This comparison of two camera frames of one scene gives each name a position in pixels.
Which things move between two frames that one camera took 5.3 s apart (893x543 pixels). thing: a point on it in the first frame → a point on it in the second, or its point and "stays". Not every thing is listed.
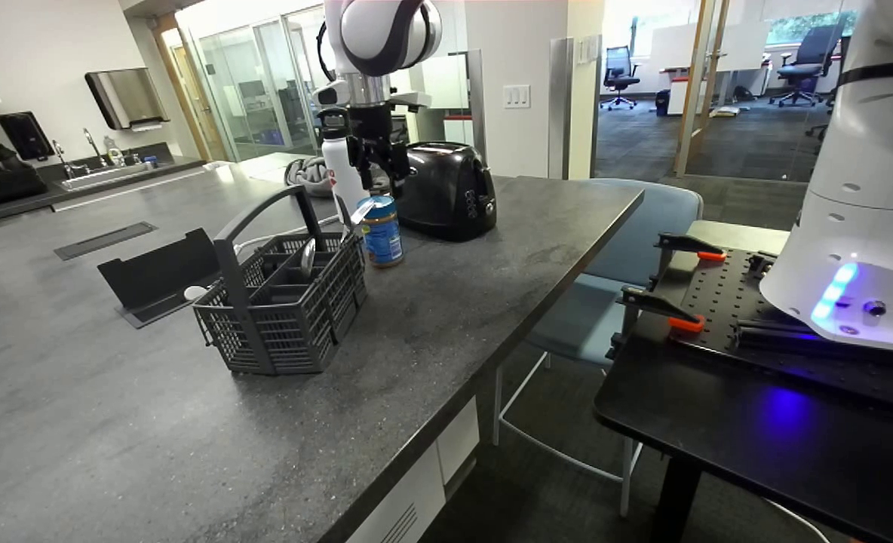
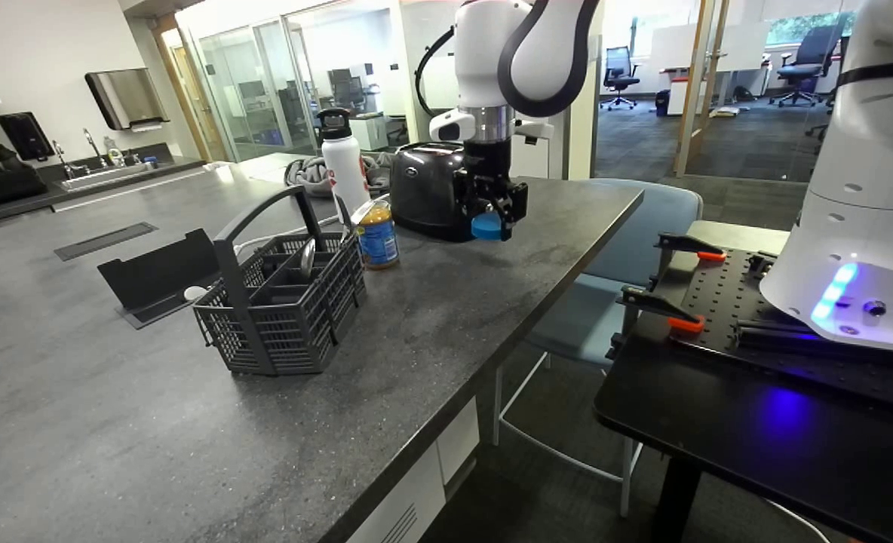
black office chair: x=816 y=69 stays
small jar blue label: x=380 y=234 stays
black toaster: x=448 y=192 stays
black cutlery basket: x=284 y=307 stays
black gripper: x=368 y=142 → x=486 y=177
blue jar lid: x=383 y=207 → x=486 y=225
